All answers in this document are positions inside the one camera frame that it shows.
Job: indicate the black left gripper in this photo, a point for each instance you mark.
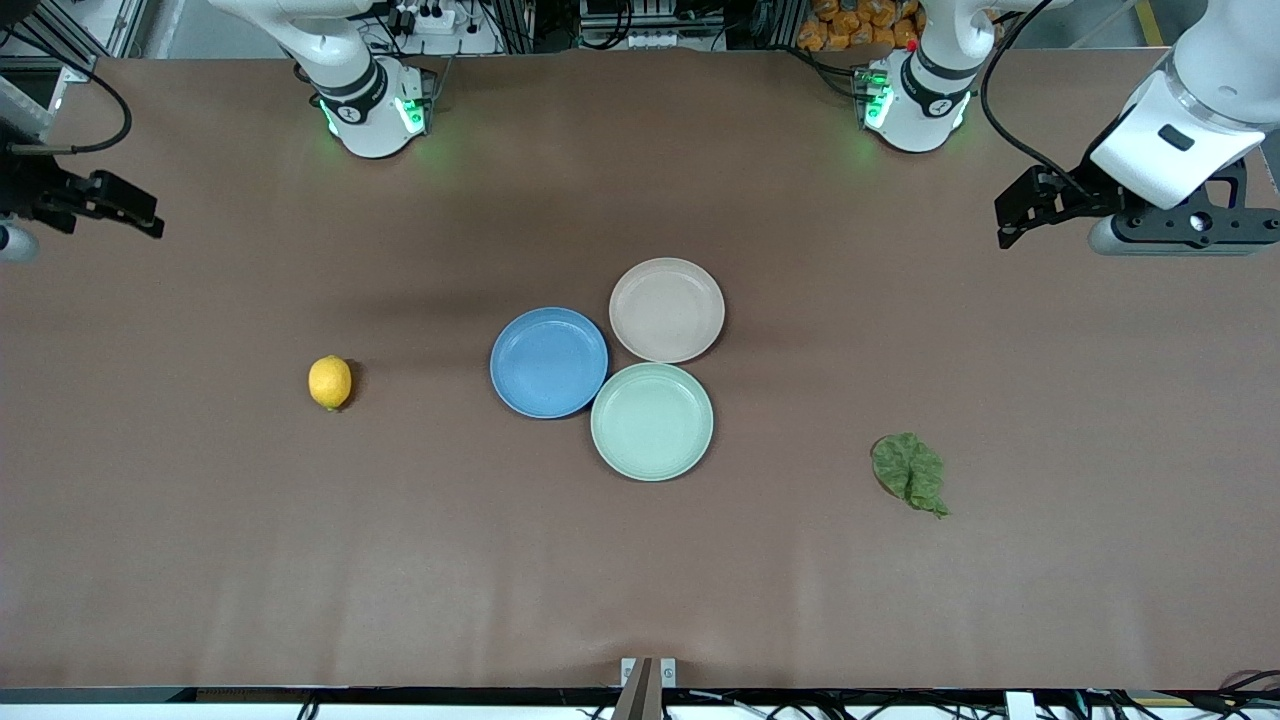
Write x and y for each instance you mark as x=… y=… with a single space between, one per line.
x=1082 y=192

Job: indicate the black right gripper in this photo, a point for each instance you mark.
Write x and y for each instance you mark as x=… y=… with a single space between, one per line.
x=30 y=190

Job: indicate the beige plate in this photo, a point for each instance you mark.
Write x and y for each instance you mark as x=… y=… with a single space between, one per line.
x=667 y=310

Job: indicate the green lettuce leaf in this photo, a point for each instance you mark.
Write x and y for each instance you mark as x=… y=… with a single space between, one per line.
x=908 y=468

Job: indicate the yellow lemon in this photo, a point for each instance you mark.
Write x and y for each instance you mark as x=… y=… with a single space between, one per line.
x=330 y=382

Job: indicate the pale green plate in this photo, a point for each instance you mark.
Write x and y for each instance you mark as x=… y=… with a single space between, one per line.
x=652 y=422

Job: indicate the orange snack bags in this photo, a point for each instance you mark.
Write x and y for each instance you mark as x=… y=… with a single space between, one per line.
x=860 y=25

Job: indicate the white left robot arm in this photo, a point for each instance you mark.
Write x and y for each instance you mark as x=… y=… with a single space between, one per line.
x=1140 y=160

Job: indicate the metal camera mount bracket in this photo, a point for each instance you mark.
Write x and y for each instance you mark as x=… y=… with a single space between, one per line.
x=648 y=690

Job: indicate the blue plate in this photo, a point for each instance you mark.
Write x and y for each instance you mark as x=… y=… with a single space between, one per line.
x=548 y=362

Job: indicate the white power strip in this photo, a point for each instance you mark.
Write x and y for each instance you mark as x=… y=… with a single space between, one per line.
x=425 y=20

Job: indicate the aluminium frame profile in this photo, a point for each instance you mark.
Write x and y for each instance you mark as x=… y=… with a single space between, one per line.
x=70 y=40

